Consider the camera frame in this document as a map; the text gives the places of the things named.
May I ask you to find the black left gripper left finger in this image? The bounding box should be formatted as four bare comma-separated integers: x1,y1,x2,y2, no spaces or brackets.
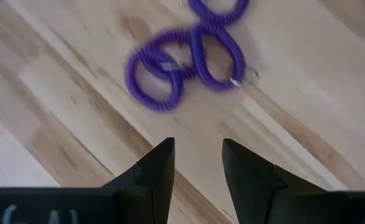
101,138,176,224

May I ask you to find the purple spring keychain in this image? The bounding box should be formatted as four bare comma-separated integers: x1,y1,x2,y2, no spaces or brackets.
187,0,252,26
123,29,199,112
188,24,260,91

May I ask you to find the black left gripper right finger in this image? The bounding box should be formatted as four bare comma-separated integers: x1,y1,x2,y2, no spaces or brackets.
222,139,326,224

